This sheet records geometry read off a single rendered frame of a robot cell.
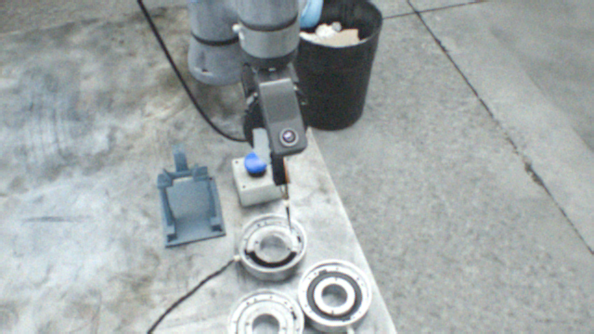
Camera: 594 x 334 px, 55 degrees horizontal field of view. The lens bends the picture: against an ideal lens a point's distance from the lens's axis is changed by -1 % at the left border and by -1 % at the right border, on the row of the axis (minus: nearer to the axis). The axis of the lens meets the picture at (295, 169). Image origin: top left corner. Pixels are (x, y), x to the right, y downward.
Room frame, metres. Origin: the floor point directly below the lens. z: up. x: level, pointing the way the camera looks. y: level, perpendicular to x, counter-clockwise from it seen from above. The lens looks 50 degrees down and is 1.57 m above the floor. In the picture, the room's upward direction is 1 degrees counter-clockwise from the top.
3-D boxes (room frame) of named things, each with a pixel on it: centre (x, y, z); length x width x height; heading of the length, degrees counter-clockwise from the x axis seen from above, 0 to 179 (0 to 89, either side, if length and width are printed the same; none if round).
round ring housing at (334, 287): (0.40, -0.05, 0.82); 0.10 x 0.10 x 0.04
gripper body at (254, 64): (0.60, 0.03, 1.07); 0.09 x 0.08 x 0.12; 13
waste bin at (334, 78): (1.67, -0.14, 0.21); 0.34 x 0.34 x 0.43
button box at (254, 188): (0.63, 0.07, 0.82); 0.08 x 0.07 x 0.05; 16
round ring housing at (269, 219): (0.48, 0.04, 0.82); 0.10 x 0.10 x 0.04
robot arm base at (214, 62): (0.96, 0.15, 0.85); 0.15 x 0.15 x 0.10
